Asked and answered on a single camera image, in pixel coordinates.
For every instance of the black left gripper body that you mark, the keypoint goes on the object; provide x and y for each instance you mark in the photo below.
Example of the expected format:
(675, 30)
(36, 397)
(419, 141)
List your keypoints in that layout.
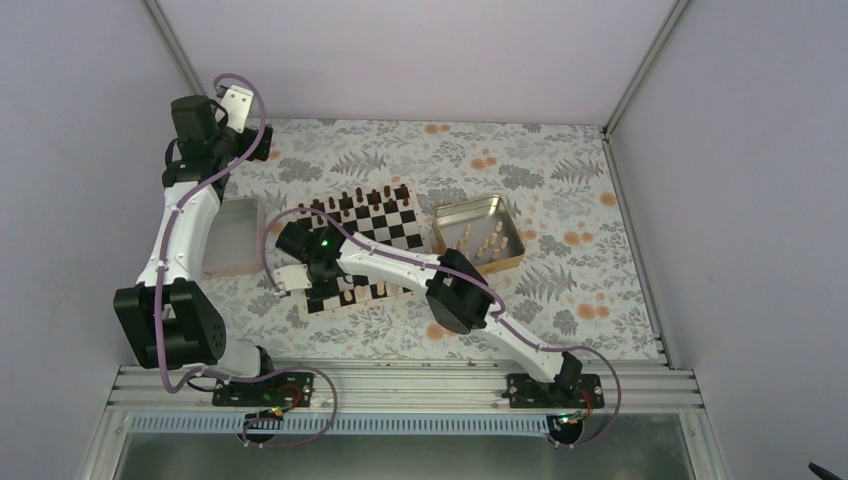
(261, 152)

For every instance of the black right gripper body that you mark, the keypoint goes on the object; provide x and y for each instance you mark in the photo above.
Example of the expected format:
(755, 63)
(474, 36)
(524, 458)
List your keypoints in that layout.
(330, 289)

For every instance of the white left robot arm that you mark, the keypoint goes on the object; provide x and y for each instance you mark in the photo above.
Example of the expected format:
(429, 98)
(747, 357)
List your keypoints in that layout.
(168, 320)

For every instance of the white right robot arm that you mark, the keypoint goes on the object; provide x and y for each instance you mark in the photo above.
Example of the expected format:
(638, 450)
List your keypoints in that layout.
(460, 299)

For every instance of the black white chessboard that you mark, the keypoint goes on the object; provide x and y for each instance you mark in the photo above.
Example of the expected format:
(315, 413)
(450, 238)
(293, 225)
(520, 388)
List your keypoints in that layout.
(388, 215)

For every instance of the pink tin lid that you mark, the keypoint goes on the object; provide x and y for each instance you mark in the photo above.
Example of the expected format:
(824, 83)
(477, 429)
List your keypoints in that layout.
(232, 247)

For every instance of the gold metal tin tray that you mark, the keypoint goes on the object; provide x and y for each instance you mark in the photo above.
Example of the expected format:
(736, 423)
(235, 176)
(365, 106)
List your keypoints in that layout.
(483, 230)

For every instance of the floral patterned table mat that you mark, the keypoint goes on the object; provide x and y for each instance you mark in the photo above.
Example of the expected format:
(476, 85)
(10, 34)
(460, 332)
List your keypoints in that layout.
(576, 285)

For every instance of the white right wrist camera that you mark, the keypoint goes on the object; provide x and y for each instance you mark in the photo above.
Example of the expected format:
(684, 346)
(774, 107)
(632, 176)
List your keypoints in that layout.
(291, 278)

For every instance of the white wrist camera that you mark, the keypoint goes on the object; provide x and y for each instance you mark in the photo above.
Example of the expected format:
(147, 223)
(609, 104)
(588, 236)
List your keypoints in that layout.
(237, 101)
(291, 278)

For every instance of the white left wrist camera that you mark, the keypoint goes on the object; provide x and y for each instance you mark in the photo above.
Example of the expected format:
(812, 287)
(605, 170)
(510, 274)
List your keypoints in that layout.
(237, 101)

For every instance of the aluminium rail frame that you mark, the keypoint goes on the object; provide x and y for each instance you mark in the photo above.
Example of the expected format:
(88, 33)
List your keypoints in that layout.
(448, 386)

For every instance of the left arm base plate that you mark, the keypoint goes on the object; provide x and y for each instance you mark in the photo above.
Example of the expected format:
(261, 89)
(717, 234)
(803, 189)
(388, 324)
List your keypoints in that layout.
(283, 391)

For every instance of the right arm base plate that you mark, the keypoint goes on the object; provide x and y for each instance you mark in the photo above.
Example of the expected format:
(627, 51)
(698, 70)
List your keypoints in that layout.
(523, 392)

